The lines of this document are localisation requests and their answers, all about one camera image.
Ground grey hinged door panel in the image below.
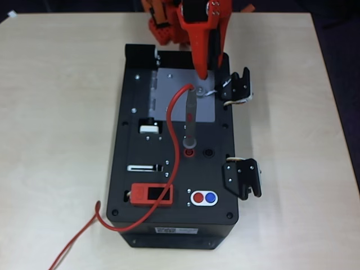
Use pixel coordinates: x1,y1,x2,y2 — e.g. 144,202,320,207
147,67,217,123

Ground red cable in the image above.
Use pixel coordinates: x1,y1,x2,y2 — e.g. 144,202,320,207
47,83,195,270

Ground orange printed clamp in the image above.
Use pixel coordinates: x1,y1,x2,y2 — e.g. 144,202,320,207
140,0,169,29

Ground black task board box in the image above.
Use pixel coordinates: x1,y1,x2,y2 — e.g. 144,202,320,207
106,43,240,250

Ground white linear slider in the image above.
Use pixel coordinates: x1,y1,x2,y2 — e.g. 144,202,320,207
126,164,164,173

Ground red and blue buttons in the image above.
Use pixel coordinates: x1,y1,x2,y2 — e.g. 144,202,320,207
190,190,219,206

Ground red display module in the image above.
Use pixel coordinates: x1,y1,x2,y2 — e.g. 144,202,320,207
130,182,175,208

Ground white barcode label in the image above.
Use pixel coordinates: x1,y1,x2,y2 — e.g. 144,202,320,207
155,227,199,235

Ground black cable holder bracket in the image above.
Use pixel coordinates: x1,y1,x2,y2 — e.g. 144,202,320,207
222,156,263,201
219,66,255,107

